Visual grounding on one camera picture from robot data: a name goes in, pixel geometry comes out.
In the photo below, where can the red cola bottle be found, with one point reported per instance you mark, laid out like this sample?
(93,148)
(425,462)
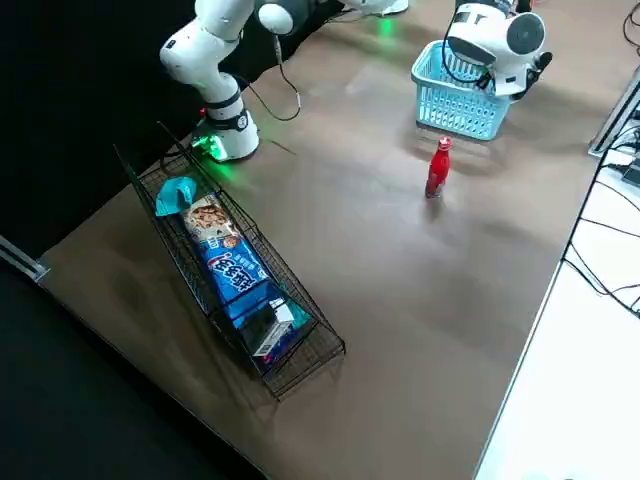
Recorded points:
(439,170)

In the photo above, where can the teal snack packet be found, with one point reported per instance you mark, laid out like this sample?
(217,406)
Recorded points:
(172,197)
(300,315)

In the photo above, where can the blue cookie packet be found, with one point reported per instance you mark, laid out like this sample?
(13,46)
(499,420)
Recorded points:
(230,270)

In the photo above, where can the blue plastic basket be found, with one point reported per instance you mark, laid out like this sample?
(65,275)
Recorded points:
(450,110)

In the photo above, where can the aluminium frame post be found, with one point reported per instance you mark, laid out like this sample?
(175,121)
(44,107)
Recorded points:
(27,262)
(612,120)

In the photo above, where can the black white small box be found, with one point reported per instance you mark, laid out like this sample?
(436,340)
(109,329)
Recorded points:
(265,325)

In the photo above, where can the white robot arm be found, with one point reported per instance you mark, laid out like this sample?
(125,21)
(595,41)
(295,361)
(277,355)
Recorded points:
(200,50)
(500,45)

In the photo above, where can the dark grey desk device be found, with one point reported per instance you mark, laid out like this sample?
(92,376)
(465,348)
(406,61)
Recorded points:
(631,172)

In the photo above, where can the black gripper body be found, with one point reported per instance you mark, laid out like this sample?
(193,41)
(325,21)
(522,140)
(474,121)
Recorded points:
(537,67)

